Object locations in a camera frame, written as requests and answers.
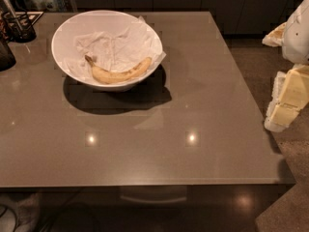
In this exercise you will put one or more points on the yellow banana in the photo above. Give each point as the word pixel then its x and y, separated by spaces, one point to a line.
pixel 103 76

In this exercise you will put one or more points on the white pen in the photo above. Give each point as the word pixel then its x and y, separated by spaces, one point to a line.
pixel 12 12

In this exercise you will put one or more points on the white paper napkin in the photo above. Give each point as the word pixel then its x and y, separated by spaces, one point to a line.
pixel 117 49

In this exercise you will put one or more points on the drawer handle under table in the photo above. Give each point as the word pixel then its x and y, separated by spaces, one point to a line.
pixel 156 195

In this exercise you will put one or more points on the white ceramic bowl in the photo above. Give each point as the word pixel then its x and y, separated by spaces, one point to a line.
pixel 84 23

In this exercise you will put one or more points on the black wire pen holder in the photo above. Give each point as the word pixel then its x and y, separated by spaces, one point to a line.
pixel 28 32

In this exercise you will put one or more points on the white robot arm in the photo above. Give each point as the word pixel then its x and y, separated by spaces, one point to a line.
pixel 293 36

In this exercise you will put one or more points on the dark round container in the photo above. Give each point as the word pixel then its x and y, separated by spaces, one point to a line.
pixel 7 59

